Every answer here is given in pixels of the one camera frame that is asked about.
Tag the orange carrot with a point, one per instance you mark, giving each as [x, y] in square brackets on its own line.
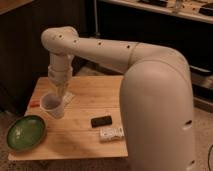
[34, 103]

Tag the white snack packet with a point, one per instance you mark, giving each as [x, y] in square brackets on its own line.
[67, 98]

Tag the wooden table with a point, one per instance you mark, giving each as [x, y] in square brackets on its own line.
[72, 136]

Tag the black rectangular block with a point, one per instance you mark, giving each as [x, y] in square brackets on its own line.
[101, 121]

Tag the white ceramic cup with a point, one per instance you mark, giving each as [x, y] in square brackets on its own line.
[53, 105]

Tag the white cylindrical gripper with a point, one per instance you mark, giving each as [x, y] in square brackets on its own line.
[58, 78]

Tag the background shelf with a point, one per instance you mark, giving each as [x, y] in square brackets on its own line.
[187, 9]

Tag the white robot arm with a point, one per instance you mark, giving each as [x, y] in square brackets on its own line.
[156, 96]

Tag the clear plastic bottle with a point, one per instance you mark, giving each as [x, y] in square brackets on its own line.
[108, 134]

